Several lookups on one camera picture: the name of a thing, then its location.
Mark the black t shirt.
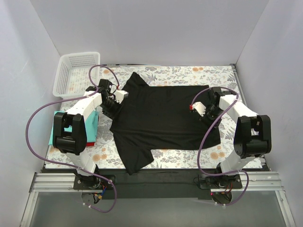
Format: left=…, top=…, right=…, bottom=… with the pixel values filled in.
left=110, top=72, right=210, bottom=175

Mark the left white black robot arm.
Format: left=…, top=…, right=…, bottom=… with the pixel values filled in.
left=52, top=79, right=128, bottom=189

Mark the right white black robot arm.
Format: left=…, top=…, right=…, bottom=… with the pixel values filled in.
left=191, top=87, right=272, bottom=188

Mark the folded teal t shirt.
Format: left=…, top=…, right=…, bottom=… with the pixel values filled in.
left=48, top=110, right=99, bottom=146

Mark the floral table mat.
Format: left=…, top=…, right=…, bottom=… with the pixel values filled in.
left=45, top=65, right=263, bottom=169

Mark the folded red t shirt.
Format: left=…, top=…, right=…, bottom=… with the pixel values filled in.
left=86, top=142, right=95, bottom=147

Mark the white plastic basket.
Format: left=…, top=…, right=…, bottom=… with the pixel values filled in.
left=53, top=52, right=100, bottom=99

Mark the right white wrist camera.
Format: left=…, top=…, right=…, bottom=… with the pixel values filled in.
left=189, top=102, right=206, bottom=116

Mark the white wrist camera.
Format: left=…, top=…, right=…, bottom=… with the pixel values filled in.
left=189, top=102, right=206, bottom=116
left=114, top=90, right=128, bottom=104

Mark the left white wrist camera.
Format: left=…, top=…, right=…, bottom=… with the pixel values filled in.
left=114, top=90, right=128, bottom=104

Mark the aluminium front rail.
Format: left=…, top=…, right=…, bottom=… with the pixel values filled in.
left=31, top=172, right=284, bottom=192

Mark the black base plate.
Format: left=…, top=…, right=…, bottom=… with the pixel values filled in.
left=73, top=168, right=243, bottom=201

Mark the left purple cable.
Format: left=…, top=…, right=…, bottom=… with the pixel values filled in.
left=25, top=64, right=120, bottom=213

